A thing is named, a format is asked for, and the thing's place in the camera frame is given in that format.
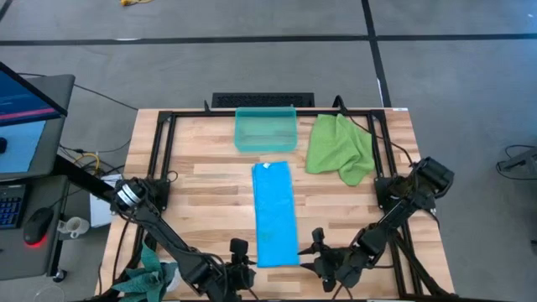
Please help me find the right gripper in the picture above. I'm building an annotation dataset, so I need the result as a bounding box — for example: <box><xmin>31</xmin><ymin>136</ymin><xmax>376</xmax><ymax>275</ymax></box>
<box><xmin>297</xmin><ymin>246</ymin><xmax>366</xmax><ymax>294</ymax></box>

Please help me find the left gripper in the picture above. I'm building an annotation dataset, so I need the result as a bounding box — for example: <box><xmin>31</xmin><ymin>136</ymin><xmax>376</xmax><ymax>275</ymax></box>
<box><xmin>222</xmin><ymin>258</ymin><xmax>258</xmax><ymax>294</ymax></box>

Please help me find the blue microfiber towel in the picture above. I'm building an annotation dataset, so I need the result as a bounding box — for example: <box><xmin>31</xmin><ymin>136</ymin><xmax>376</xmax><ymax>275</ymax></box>
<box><xmin>251</xmin><ymin>160</ymin><xmax>301</xmax><ymax>269</ymax></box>

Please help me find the green microfiber towel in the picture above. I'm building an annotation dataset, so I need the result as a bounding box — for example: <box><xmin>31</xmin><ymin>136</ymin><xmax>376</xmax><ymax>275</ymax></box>
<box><xmin>305</xmin><ymin>112</ymin><xmax>377</xmax><ymax>187</ymax></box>

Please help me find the teal translucent plastic basket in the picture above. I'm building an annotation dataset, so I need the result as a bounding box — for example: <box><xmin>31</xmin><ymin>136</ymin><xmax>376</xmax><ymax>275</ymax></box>
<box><xmin>233</xmin><ymin>106</ymin><xmax>300</xmax><ymax>154</ymax></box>

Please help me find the white plant pot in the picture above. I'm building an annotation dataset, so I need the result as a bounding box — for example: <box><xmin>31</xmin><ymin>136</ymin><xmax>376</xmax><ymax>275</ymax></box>
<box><xmin>161</xmin><ymin>259</ymin><xmax>184</xmax><ymax>294</ymax></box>

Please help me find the teal artificial plant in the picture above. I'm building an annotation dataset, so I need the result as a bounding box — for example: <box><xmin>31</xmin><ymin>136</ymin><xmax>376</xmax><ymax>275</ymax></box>
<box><xmin>110</xmin><ymin>240</ymin><xmax>180</xmax><ymax>302</ymax></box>

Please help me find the white paper sheet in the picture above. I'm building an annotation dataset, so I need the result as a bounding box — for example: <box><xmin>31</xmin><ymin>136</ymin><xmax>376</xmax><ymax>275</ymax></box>
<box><xmin>88</xmin><ymin>173</ymin><xmax>123</xmax><ymax>228</ymax></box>

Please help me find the black floor vent grille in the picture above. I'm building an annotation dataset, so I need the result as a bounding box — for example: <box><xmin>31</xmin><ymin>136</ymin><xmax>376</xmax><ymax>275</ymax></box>
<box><xmin>211</xmin><ymin>91</ymin><xmax>315</xmax><ymax>109</ymax></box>

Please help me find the white mug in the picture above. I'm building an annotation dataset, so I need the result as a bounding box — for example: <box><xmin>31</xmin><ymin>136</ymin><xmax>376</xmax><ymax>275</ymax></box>
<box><xmin>56</xmin><ymin>216</ymin><xmax>91</xmax><ymax>239</ymax></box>

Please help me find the black desk support bar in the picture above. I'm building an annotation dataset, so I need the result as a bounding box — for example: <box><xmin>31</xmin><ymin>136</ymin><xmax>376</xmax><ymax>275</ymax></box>
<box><xmin>53</xmin><ymin>154</ymin><xmax>123</xmax><ymax>203</ymax></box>

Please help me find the gray desk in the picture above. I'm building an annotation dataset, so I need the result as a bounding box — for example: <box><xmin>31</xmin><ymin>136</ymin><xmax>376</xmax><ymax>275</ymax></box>
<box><xmin>0</xmin><ymin>74</ymin><xmax>77</xmax><ymax>282</ymax></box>

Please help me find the black computer mouse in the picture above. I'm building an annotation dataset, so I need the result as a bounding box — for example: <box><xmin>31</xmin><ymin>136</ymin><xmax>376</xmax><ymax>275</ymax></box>
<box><xmin>22</xmin><ymin>206</ymin><xmax>55</xmax><ymax>247</ymax></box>

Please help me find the black keyboard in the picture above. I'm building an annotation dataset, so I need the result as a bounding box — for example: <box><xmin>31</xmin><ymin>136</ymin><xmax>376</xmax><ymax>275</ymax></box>
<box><xmin>0</xmin><ymin>184</ymin><xmax>27</xmax><ymax>231</ymax></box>

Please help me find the computer monitor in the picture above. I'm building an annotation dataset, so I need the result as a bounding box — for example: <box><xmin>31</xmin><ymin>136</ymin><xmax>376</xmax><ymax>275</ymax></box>
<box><xmin>0</xmin><ymin>61</ymin><xmax>70</xmax><ymax>176</ymax></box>

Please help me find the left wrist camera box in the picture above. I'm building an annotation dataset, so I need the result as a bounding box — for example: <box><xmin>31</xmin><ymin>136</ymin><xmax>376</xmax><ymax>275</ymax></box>
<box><xmin>229</xmin><ymin>237</ymin><xmax>250</xmax><ymax>266</ymax></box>

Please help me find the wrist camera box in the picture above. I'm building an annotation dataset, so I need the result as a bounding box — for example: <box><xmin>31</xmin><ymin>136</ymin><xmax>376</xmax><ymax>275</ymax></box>
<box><xmin>310</xmin><ymin>226</ymin><xmax>327</xmax><ymax>253</ymax></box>
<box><xmin>229</xmin><ymin>237</ymin><xmax>250</xmax><ymax>266</ymax></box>

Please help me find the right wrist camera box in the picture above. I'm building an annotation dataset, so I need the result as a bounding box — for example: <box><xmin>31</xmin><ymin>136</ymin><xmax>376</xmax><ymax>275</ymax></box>
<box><xmin>310</xmin><ymin>226</ymin><xmax>327</xmax><ymax>253</ymax></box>

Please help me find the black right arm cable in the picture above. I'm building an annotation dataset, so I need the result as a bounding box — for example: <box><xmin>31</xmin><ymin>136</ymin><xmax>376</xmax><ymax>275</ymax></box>
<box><xmin>333</xmin><ymin>95</ymin><xmax>416</xmax><ymax>167</ymax></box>

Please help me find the black metal table frame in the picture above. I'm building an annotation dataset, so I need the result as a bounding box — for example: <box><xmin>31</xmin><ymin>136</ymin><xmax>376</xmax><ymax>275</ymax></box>
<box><xmin>112</xmin><ymin>109</ymin><xmax>458</xmax><ymax>302</ymax></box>

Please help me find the black floor cable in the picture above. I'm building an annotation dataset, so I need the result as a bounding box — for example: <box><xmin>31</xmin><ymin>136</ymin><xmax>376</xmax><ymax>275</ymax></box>
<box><xmin>16</xmin><ymin>71</ymin><xmax>139</xmax><ymax>112</ymax></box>

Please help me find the black floor stand with cables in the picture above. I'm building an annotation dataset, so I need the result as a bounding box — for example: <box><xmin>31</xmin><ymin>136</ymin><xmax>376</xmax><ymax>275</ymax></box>
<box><xmin>495</xmin><ymin>143</ymin><xmax>537</xmax><ymax>182</ymax></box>

